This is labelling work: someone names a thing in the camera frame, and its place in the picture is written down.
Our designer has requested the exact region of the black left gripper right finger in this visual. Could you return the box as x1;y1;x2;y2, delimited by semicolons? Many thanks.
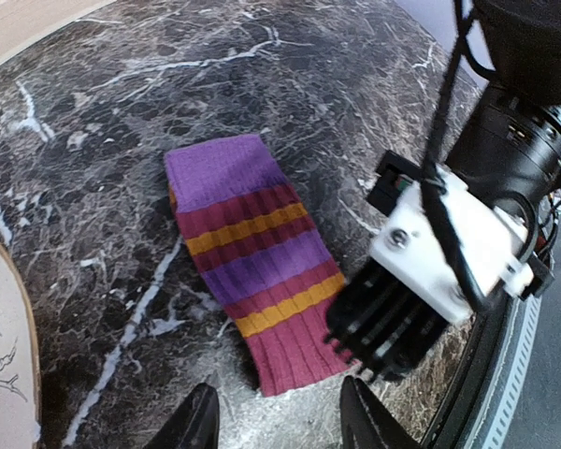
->
339;376;421;449

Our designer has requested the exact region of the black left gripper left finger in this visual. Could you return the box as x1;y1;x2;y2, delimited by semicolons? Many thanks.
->
144;383;220;449

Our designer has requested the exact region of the purple maroon striped sock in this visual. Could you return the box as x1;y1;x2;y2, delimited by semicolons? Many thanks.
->
165;135;347;397

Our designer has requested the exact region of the round beige plate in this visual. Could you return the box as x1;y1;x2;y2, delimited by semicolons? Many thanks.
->
0;243;41;448

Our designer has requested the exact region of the wooden compartment tray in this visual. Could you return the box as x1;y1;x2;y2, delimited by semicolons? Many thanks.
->
0;0;112;65

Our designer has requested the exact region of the black front rail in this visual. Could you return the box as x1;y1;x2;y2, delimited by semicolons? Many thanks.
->
421;300;520;448

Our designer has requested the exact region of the white slotted cable duct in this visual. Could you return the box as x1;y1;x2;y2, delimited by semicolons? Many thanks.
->
467;297;541;448

